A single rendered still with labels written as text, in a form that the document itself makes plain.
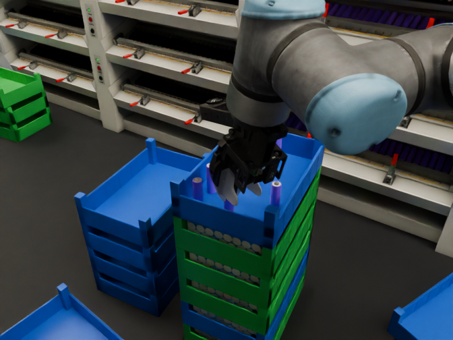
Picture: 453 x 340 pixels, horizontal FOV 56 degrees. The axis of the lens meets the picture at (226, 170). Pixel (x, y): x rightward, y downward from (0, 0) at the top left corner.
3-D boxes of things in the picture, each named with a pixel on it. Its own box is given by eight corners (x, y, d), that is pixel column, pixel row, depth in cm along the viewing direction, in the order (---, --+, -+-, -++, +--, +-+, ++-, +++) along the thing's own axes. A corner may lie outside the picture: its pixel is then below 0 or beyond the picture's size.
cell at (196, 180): (190, 181, 77) (191, 208, 81) (199, 183, 76) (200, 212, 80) (195, 175, 79) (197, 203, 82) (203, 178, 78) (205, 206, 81)
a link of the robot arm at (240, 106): (217, 69, 57) (274, 56, 61) (213, 99, 60) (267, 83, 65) (255, 110, 52) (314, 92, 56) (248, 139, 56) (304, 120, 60)
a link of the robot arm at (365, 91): (443, 75, 41) (360, 11, 48) (350, 102, 36) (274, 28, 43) (402, 145, 48) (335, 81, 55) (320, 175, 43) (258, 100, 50)
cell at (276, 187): (277, 214, 79) (279, 187, 76) (267, 212, 80) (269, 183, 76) (280, 209, 81) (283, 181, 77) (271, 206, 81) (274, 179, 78)
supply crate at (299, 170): (273, 250, 72) (276, 214, 68) (172, 215, 80) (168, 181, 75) (322, 162, 95) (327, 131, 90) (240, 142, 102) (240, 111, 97)
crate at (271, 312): (265, 336, 86) (267, 311, 81) (179, 299, 93) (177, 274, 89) (311, 242, 108) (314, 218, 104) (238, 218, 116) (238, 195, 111)
